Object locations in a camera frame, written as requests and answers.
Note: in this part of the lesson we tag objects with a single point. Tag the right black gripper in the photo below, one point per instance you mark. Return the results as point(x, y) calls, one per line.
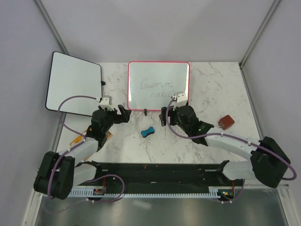
point(172, 113)

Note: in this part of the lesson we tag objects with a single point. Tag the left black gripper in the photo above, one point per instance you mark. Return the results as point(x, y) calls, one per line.
point(125, 113)

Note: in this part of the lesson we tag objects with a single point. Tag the blue bone-shaped eraser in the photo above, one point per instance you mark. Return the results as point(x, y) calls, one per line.
point(147, 132)

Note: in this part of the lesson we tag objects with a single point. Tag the pink framed whiteboard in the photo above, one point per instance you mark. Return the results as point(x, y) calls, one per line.
point(151, 84)

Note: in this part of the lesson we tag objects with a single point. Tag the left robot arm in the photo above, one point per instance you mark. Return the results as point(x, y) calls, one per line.
point(60, 172)

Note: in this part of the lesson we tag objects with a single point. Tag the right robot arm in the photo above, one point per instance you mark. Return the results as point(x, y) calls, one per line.
point(263, 160)

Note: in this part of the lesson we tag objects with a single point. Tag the black framed whiteboard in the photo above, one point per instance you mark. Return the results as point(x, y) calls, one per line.
point(71, 76)

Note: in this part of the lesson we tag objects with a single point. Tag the orange printed card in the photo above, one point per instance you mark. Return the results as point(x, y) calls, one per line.
point(79, 138)

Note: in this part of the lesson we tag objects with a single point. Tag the brown square block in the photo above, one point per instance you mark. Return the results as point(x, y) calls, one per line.
point(226, 122)

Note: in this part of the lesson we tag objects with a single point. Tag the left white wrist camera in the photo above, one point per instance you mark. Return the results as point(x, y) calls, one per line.
point(105, 100)

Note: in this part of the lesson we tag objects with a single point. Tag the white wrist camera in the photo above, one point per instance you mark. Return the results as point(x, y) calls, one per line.
point(180, 99)
point(105, 100)

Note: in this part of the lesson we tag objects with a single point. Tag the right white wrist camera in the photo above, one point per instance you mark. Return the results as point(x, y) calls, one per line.
point(180, 99)

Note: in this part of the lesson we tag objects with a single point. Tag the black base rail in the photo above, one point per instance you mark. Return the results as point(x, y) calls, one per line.
point(161, 178)

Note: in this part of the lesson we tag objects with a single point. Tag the white slotted cable duct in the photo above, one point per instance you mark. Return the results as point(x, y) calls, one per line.
point(90, 192)

